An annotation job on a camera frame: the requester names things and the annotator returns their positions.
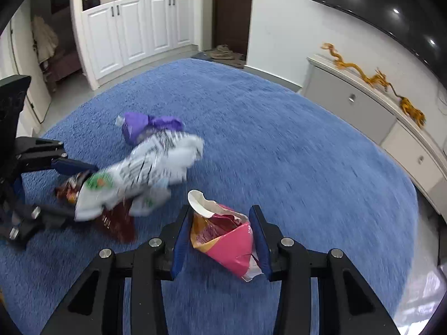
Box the blue rug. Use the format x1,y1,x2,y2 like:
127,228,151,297
0,59,420,335

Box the white television cabinet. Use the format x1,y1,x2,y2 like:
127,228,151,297
302,54,447,213

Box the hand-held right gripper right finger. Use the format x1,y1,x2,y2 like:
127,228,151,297
249,205,400,335

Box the pink snack packet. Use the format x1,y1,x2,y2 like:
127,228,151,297
187,190,263,283

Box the purple wrapper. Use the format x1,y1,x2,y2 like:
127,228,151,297
115,112,186,146

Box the beige slippers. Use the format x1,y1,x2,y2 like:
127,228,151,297
213,44,235,61

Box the white green snack packet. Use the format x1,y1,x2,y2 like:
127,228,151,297
75,133,205,222

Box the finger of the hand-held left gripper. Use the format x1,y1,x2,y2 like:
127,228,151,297
16,138,99,177
0,202,79,250

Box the beige hanging coat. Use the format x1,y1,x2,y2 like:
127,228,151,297
31,16,59,65

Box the black wall television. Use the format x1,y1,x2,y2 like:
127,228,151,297
310,0,447,88

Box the dark doormat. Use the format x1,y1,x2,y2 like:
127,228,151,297
190,52,247,70

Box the dark brown door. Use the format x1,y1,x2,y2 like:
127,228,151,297
211,0,255,65

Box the white panelled cabinet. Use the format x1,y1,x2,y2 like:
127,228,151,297
70,0,213,91

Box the dark red wrapper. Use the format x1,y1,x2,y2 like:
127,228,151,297
55,173,137,243

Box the long golden dragon ornament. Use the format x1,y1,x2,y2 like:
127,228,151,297
321,42,390,93

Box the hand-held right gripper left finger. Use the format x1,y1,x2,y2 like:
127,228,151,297
35,204,191,335

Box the short golden dragon ornament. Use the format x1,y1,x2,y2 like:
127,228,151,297
394,92,427,128

